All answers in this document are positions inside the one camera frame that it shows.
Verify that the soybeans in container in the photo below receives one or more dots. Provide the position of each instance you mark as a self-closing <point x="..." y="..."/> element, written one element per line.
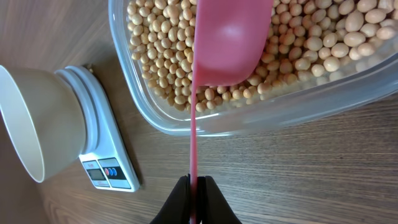
<point x="306" y="39"/>

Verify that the pink plastic scoop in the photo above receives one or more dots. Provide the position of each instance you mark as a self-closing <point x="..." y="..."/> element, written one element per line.
<point x="229" y="39"/>

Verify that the white bowl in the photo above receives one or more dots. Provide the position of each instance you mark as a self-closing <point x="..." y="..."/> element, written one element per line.
<point x="44" y="120"/>

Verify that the clear plastic container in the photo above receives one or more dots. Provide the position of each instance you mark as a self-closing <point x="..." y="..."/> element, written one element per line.
<point x="355" y="84"/>

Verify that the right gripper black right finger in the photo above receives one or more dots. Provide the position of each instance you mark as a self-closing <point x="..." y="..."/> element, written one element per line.
<point x="212" y="207"/>

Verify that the white digital kitchen scale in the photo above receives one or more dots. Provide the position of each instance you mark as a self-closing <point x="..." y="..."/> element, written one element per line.
<point x="104" y="158"/>

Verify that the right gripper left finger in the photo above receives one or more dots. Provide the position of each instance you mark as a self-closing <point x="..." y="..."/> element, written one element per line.
<point x="176" y="209"/>

